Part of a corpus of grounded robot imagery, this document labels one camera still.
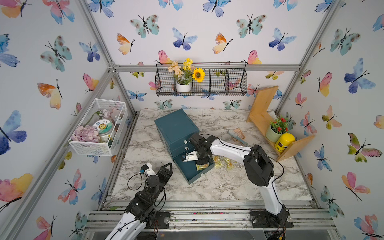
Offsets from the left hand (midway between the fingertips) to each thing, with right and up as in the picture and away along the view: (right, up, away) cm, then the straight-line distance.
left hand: (172, 165), depth 81 cm
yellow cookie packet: (+27, 0, +12) cm, 29 cm away
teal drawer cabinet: (+2, +19, +2) cm, 19 cm away
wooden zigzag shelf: (+57, +27, +26) cm, 68 cm away
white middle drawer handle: (+7, +8, +7) cm, 13 cm away
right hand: (+14, +3, +11) cm, 18 cm away
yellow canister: (+62, +13, +3) cm, 63 cm away
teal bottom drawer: (+8, -4, +7) cm, 12 cm away
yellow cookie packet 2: (+16, -3, +9) cm, 19 cm away
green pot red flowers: (+59, +19, +6) cm, 62 cm away
